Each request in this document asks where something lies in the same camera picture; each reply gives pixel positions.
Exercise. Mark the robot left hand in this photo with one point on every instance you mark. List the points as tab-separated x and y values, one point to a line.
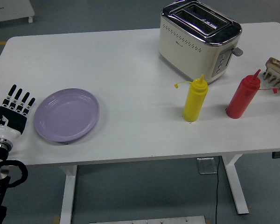
14	121

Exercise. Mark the purple plate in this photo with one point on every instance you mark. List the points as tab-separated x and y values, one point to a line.
66	115

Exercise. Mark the cream and chrome toaster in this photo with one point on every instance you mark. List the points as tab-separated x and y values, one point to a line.
189	51

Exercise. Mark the brown bread slice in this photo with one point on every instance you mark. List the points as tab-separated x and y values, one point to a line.
278	66

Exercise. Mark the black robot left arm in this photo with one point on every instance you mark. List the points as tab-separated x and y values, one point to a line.
0	151

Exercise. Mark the small metal floor plate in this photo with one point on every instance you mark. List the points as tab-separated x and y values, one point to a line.
206	165

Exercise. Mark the white table leg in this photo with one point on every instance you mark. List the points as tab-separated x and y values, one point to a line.
67	193
238	186

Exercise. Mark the white platform furniture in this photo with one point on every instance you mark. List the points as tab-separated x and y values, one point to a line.
9	9

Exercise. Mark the yellow squeeze bottle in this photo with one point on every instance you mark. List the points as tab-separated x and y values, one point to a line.
194	102

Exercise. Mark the red squeeze bottle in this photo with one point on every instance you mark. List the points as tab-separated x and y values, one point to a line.
242	98

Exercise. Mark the metal toast rack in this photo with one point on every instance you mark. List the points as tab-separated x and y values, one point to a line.
276	82

